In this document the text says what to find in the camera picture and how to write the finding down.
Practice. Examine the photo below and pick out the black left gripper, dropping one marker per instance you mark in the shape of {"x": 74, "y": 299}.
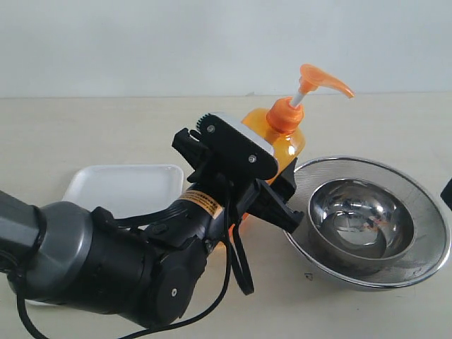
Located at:
{"x": 213, "y": 178}

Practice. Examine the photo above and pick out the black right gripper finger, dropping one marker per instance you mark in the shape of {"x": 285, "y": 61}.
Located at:
{"x": 446, "y": 194}

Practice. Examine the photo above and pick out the orange pump soap bottle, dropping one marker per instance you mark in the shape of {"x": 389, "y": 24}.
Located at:
{"x": 279, "y": 124}

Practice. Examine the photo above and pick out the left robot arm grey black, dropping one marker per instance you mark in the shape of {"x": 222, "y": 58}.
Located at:
{"x": 144, "y": 268}

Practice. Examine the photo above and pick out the small stainless steel bowl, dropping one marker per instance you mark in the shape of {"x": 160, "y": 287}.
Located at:
{"x": 360, "y": 226}

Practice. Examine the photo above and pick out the steel mesh strainer basin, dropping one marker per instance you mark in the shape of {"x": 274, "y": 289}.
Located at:
{"x": 432, "y": 245}

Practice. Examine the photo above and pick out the white rectangular plastic tray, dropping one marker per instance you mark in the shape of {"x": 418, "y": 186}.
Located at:
{"x": 124, "y": 190}

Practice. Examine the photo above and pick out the left wrist camera black silver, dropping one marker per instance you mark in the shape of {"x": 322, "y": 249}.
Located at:
{"x": 238, "y": 145}

